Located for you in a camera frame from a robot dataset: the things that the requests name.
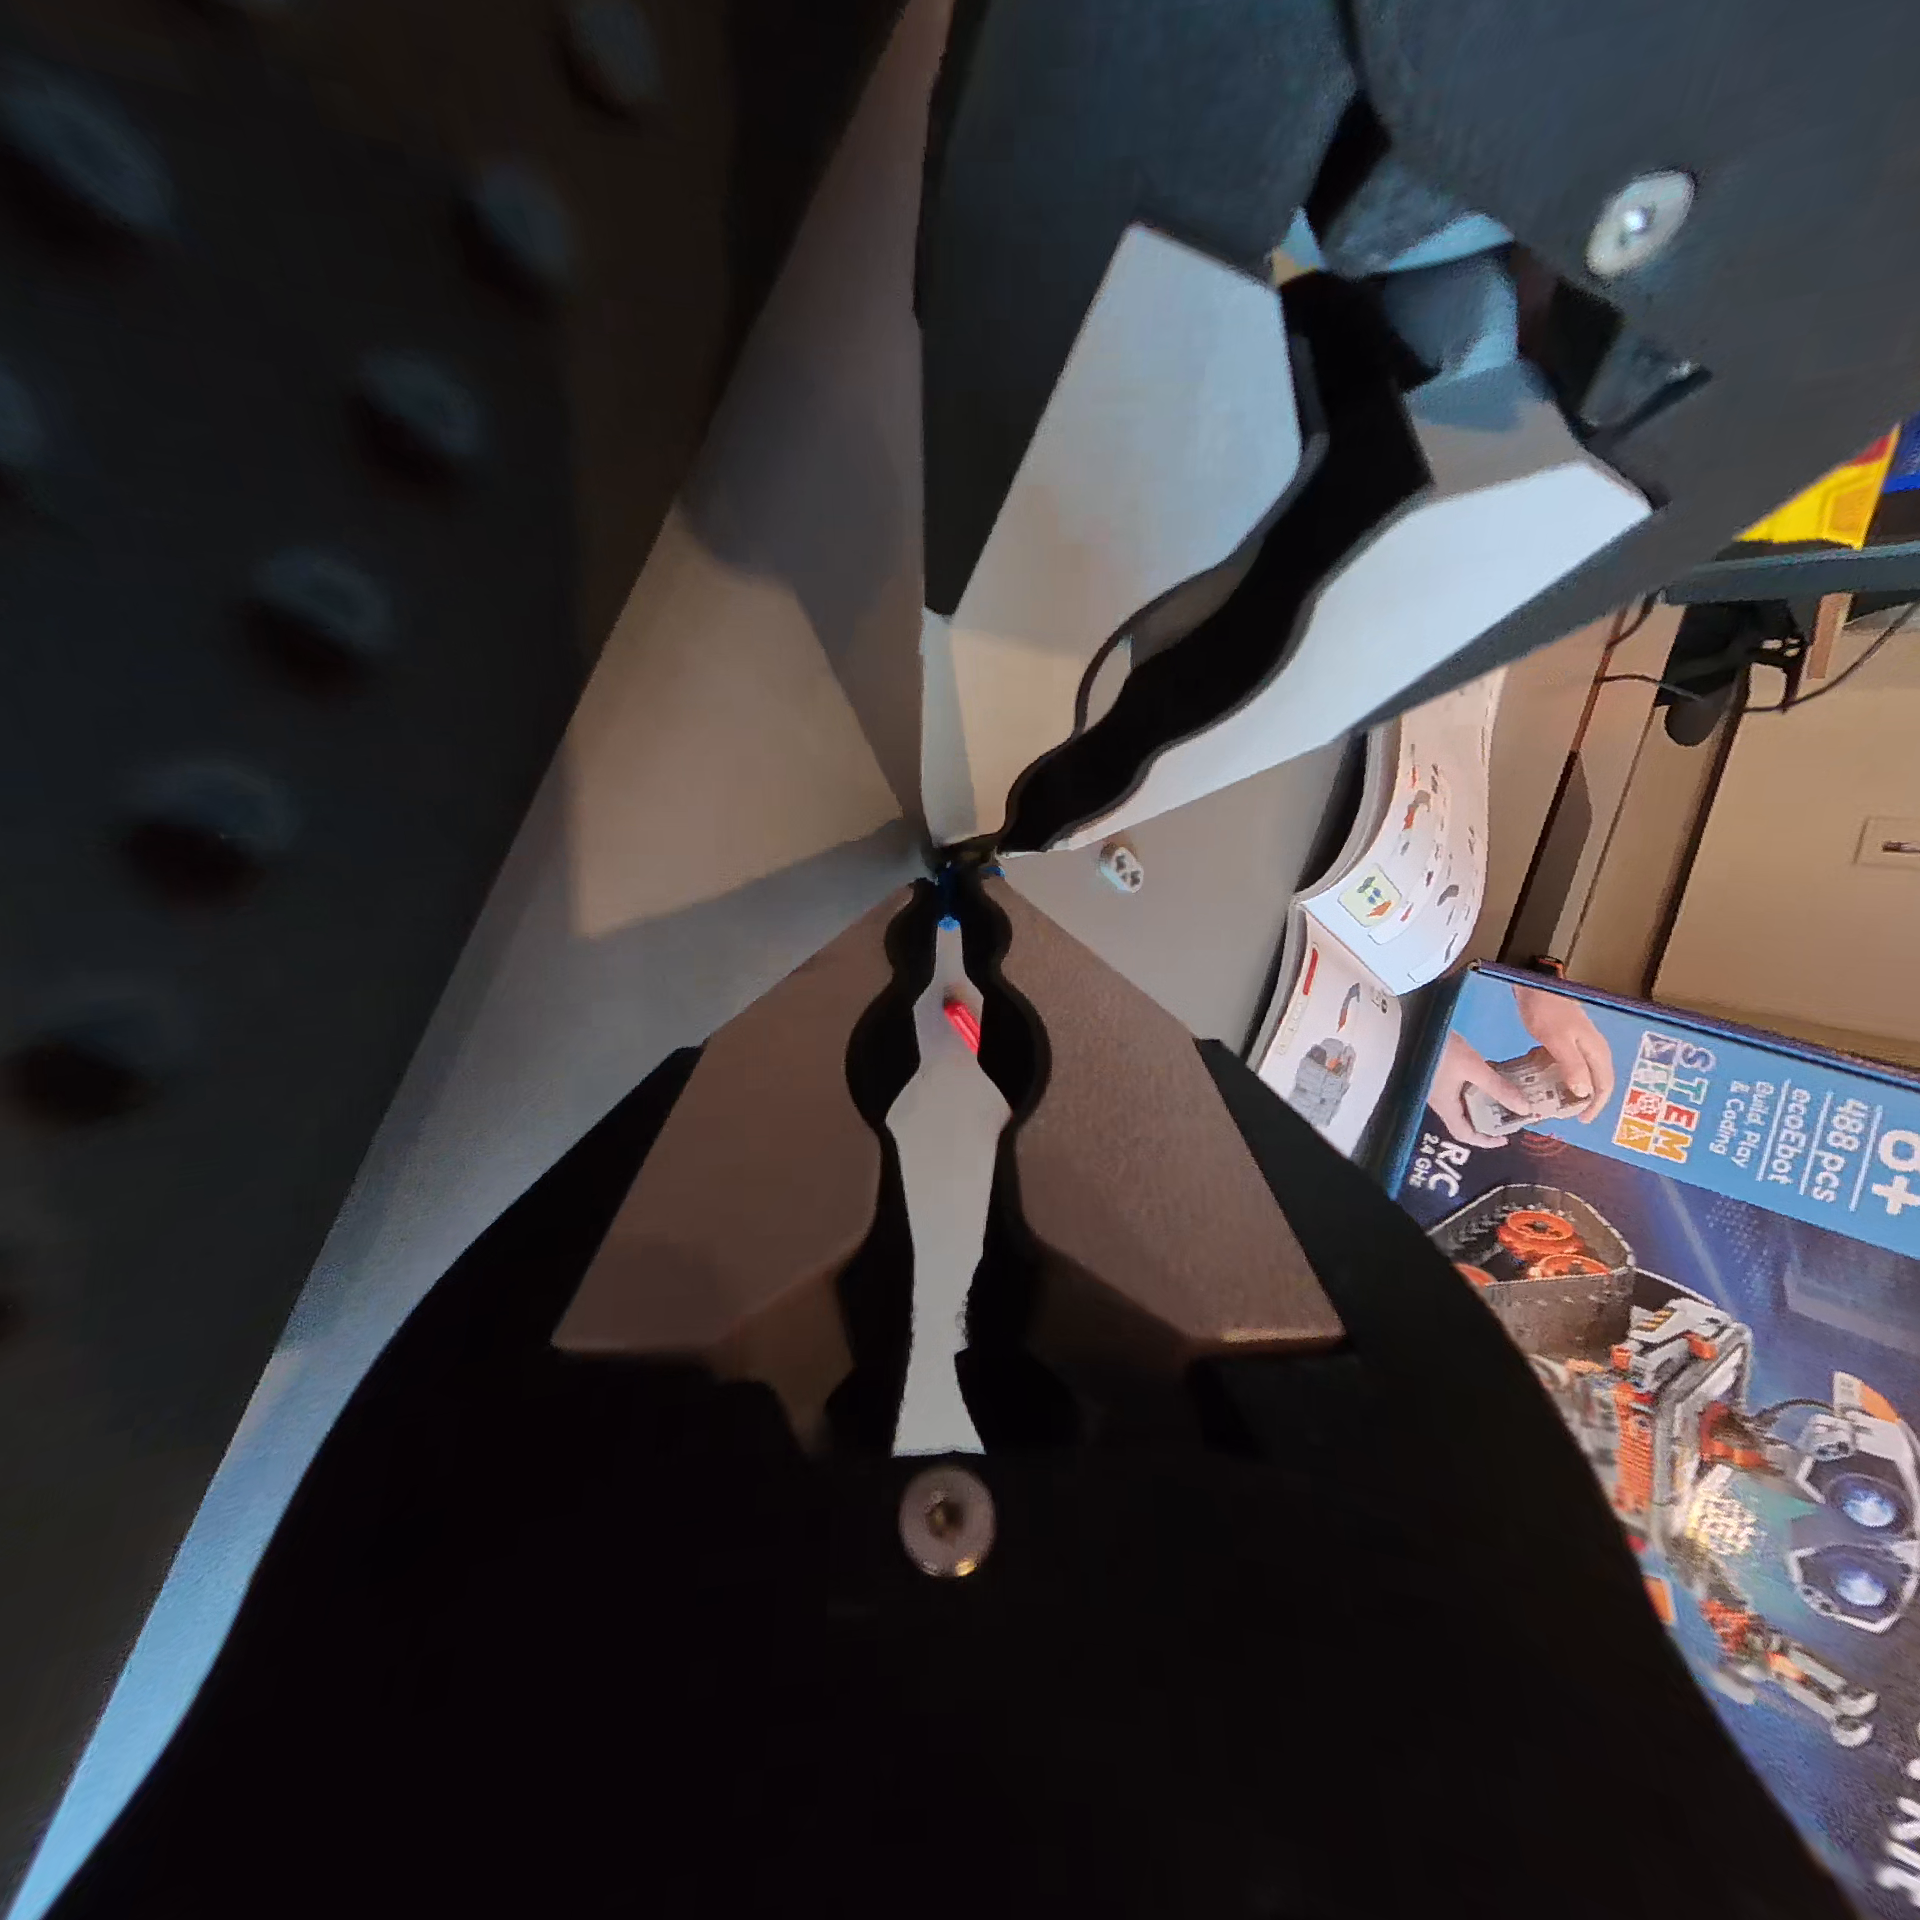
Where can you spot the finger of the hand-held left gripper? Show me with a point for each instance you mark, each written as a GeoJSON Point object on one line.
{"type": "Point", "coordinates": [1109, 451]}
{"type": "Point", "coordinates": [1421, 599]}

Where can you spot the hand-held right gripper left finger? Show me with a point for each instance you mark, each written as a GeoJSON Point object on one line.
{"type": "Point", "coordinates": [723, 1200]}

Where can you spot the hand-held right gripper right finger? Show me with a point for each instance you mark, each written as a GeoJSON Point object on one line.
{"type": "Point", "coordinates": [1166, 1200]}

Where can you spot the blue connector pin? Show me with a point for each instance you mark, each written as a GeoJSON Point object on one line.
{"type": "Point", "coordinates": [946, 901]}

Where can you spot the grey desk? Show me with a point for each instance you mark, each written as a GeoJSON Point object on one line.
{"type": "Point", "coordinates": [1188, 932]}

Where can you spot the red axle pin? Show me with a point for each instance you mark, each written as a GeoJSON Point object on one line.
{"type": "Point", "coordinates": [957, 1023]}

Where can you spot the open white instruction booklet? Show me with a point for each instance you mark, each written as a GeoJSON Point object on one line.
{"type": "Point", "coordinates": [1392, 901]}

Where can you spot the light grey two-hole beam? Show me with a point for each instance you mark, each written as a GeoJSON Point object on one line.
{"type": "Point", "coordinates": [1122, 868]}

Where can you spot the yellow blue box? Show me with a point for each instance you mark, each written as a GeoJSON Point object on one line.
{"type": "Point", "coordinates": [1823, 503]}

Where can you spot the blue robot kit box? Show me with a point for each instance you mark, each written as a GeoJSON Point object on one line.
{"type": "Point", "coordinates": [1680, 1346]}

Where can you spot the black perforated chair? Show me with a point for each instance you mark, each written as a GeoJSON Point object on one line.
{"type": "Point", "coordinates": [220, 599]}

